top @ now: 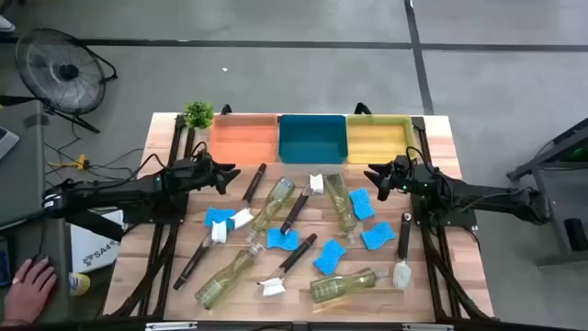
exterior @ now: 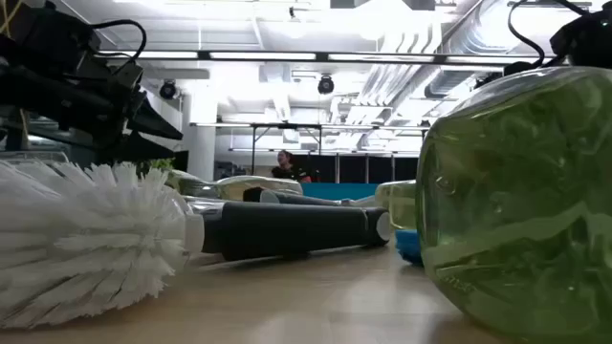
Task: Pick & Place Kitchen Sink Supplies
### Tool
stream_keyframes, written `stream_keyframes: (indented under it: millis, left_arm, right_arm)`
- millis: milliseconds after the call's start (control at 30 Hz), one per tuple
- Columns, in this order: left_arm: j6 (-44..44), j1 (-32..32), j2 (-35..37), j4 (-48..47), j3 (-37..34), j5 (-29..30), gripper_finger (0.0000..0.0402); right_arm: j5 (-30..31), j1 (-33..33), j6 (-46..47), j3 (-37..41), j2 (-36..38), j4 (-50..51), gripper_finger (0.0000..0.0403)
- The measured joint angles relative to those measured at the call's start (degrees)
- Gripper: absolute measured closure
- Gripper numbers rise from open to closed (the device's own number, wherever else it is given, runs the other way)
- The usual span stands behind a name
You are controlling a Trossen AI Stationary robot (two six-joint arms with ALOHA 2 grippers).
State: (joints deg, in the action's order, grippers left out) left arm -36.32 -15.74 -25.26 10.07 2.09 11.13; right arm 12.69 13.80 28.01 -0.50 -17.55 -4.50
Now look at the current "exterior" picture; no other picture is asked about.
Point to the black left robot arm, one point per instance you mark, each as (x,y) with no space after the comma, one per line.
(52,43)

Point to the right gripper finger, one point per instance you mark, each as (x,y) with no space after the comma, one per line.
(490,79)

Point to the small green potted plant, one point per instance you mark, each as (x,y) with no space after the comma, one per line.
(160,165)

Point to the blue sponge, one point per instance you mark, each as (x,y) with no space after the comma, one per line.
(407,246)

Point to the long ceiling light bar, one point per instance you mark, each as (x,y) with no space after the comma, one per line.
(263,56)

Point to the silver ventilation duct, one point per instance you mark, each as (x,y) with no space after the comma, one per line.
(478,33)

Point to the black room divider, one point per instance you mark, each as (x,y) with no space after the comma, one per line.
(354,169)

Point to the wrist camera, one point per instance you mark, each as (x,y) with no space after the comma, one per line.
(518,69)
(128,76)

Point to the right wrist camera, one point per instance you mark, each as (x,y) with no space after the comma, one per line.
(518,69)

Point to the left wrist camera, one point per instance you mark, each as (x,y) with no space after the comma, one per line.
(128,76)

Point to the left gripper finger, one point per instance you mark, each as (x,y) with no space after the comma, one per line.
(138,150)
(153,125)

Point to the blue plastic bin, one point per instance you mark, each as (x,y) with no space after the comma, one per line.
(339,191)

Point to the white building column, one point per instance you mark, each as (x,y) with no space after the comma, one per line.
(201,143)

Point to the black computer monitor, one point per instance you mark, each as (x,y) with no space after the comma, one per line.
(181,161)

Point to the person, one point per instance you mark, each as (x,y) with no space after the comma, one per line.
(287,173)

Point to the black ceiling spotlight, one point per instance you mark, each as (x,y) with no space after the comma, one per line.
(168,91)
(326,86)

